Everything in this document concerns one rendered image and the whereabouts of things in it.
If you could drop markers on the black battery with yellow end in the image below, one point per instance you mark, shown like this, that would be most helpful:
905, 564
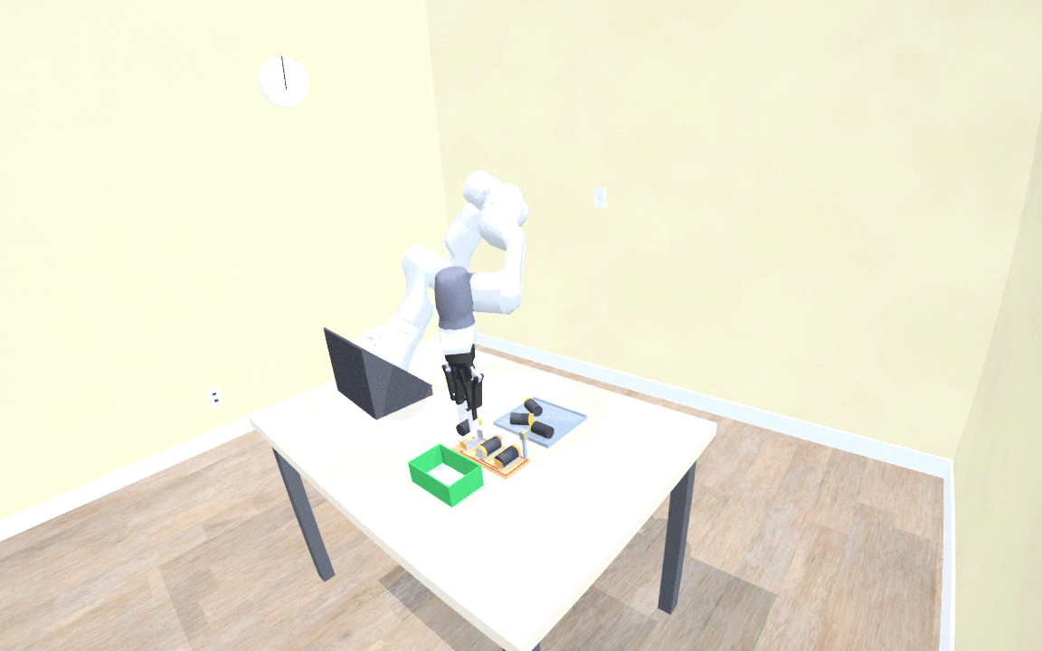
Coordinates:
463, 427
508, 455
533, 406
541, 429
517, 418
490, 445

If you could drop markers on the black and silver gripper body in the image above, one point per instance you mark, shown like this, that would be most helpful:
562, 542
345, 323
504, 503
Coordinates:
464, 361

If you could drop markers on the green open-top box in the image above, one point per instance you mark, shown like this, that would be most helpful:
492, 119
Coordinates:
449, 478

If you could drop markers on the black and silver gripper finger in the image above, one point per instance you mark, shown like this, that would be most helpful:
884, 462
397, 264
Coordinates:
454, 387
476, 396

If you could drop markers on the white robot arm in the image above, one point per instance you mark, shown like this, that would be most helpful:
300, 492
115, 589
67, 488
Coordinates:
497, 213

